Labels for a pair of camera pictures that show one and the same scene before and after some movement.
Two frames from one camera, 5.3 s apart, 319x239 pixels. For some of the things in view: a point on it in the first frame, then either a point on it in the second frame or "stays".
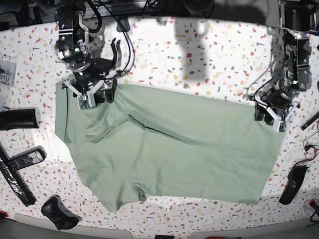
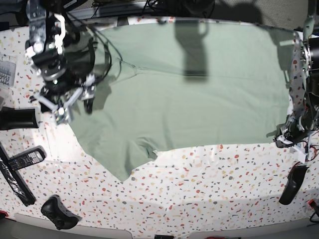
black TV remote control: (27, 158) stays
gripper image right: (280, 104) to (296, 129)
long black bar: (15, 179) stays
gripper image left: (87, 77) to (61, 85)
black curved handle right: (295, 179) stays
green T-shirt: (166, 142) to (166, 85)
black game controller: (55, 210) stays
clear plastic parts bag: (8, 63) stays
